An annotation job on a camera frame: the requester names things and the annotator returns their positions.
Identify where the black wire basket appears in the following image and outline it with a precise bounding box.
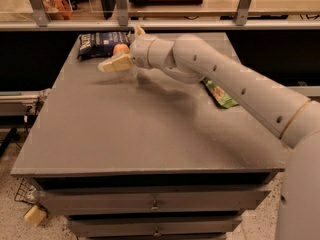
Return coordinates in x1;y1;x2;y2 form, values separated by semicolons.
14;179;36;204

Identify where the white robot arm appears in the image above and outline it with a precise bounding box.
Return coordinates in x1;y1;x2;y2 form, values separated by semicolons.
98;26;320;240

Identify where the lower grey drawer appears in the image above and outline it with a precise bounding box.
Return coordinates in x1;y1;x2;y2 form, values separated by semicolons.
67;216;242;238

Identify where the blue chip bag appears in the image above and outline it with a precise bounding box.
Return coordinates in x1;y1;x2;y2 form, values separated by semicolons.
78;31;130;59

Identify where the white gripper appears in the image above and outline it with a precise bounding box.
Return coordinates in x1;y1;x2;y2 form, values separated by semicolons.
98;25;156;72

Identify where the green snack bag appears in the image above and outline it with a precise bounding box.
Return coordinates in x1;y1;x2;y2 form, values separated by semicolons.
202;78;238;109

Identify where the orange plastic bag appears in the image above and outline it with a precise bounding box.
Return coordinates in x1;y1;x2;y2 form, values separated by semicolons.
42;0;72;20

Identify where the yellow sponge block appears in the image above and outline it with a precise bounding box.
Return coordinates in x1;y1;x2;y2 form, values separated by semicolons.
24;205;47;226

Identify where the upper grey drawer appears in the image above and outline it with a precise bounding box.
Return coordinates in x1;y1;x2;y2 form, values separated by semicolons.
36;185;270;216

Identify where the grey drawer cabinet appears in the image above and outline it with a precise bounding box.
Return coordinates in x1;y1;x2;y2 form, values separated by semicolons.
10;32;293;240

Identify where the orange fruit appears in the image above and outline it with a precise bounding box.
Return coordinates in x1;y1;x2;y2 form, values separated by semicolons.
113;44;130;55

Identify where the grey drawer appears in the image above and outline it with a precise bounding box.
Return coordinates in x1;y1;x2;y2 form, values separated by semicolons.
67;216;242;238
36;185;270;216

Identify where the metal shelf rail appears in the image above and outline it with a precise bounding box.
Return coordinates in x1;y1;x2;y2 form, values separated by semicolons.
0;20;320;32

